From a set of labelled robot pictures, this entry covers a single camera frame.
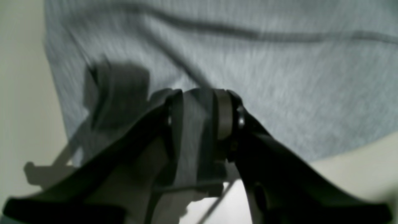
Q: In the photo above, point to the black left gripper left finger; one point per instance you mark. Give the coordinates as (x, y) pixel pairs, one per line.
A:
(64, 203)

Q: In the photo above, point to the grey T-shirt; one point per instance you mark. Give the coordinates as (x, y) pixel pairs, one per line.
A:
(320, 75)

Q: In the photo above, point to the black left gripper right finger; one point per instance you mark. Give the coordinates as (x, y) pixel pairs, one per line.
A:
(282, 188)

